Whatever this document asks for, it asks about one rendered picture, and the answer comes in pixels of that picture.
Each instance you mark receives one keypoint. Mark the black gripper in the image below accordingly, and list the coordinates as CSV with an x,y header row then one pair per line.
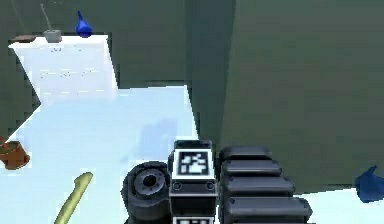
x,y
146,190

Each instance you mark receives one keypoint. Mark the white chest of drawers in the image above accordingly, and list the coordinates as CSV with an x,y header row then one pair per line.
x,y
70,66

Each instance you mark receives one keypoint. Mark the brown plant pot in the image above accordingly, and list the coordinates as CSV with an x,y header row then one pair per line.
x,y
13,155

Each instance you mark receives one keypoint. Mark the grey pot with stick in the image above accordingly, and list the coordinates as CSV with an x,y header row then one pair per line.
x,y
52,35

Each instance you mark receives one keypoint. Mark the yellow-green curved stick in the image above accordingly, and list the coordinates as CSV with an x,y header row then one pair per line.
x,y
75,198

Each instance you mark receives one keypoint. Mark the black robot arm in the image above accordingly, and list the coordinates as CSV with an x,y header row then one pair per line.
x,y
253,186

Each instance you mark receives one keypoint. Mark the blue vase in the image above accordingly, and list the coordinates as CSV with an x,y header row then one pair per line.
x,y
83,27

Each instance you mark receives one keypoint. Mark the blue cloth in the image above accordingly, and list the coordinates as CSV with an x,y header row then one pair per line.
x,y
370,185

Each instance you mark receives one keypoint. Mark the brown flat dish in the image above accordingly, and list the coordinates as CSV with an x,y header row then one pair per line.
x,y
23,38

